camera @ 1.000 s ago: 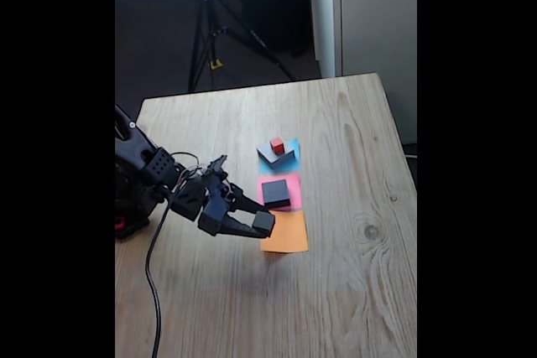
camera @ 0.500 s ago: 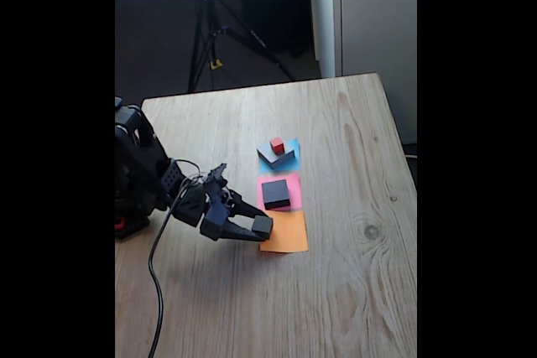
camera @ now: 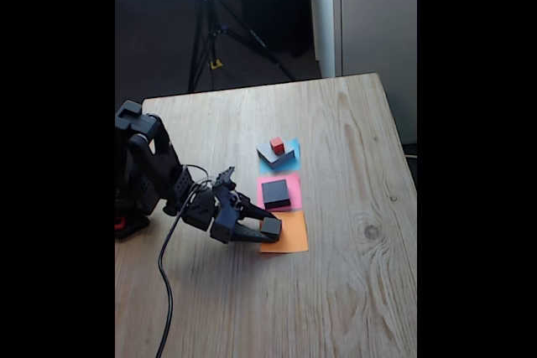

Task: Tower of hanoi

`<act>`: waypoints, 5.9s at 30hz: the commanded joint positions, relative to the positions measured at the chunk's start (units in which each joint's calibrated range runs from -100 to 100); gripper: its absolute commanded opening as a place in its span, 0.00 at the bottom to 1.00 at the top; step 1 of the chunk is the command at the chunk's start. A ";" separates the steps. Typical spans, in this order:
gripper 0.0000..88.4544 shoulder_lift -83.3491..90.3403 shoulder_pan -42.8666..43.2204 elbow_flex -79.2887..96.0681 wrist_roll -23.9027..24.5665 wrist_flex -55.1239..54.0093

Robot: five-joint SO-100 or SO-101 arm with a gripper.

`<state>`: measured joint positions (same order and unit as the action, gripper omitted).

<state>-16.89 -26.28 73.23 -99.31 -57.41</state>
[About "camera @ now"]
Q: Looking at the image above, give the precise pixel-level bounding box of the small dark grey cube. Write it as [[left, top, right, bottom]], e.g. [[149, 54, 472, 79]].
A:
[[259, 216, 283, 240]]

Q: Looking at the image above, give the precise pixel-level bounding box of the pink paper sheet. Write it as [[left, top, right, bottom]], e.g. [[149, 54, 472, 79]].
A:
[[256, 172, 304, 213]]

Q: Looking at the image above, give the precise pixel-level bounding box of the medium black square block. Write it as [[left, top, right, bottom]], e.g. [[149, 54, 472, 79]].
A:
[[261, 179, 292, 210]]

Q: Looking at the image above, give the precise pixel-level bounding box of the large grey square block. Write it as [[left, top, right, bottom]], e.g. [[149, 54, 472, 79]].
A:
[[256, 142, 297, 169]]

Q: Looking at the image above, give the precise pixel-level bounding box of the orange paper sheet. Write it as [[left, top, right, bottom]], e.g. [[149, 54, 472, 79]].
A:
[[258, 210, 310, 255]]

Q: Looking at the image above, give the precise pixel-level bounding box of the white grey cabinet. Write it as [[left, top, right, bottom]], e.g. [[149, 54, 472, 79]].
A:
[[308, 0, 418, 145]]

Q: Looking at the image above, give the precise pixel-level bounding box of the red black table clamp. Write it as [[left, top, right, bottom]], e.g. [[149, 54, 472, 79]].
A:
[[114, 211, 151, 240]]

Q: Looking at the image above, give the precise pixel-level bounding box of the black tripod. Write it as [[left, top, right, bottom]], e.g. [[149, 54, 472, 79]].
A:
[[186, 0, 297, 94]]

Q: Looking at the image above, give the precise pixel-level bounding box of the blue paper sheet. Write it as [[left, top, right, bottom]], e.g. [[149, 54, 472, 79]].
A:
[[258, 137, 302, 174]]

